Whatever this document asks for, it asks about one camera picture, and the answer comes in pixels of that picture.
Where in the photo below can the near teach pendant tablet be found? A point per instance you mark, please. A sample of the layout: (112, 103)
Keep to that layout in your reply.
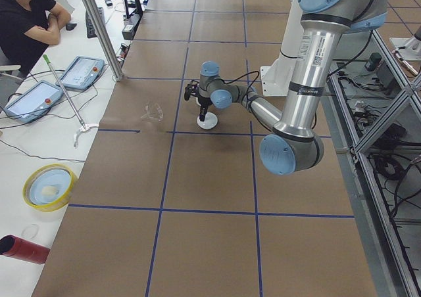
(35, 102)

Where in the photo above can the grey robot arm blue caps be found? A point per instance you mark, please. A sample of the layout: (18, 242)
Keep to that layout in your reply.
(293, 145)

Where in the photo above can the person in black shirt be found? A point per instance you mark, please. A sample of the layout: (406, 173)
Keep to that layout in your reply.
(28, 27)

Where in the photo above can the clear plastic funnel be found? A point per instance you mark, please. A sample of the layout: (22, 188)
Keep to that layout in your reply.
(153, 112)

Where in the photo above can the yellow rimmed bowl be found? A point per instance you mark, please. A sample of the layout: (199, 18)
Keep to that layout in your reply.
(49, 188)

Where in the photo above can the red cylinder tube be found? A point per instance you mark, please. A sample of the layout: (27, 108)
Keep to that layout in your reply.
(21, 249)

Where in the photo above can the black computer mouse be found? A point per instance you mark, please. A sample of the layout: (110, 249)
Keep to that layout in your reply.
(70, 26)

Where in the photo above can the black power adapter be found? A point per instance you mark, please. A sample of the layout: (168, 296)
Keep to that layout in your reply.
(373, 62)

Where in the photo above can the white round lid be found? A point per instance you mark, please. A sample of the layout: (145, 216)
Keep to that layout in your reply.
(209, 122)

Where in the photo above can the black keyboard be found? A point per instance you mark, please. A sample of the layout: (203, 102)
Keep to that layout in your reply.
(90, 29)

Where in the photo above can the far teach pendant tablet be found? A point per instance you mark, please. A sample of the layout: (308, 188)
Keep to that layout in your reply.
(82, 73)

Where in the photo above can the aluminium frame rail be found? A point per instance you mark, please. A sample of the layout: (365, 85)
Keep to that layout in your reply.
(376, 119)

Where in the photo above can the aluminium frame post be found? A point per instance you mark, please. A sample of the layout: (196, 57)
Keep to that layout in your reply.
(103, 38)

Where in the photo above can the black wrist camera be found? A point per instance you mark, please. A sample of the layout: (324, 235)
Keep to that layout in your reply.
(191, 90)

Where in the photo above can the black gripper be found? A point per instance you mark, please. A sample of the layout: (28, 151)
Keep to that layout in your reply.
(204, 103)

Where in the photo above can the teach pendant tablet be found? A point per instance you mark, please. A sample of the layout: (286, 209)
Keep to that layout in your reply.
(35, 102)
(82, 73)

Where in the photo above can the reacher grabber stick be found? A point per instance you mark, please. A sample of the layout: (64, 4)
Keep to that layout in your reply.
(84, 127)

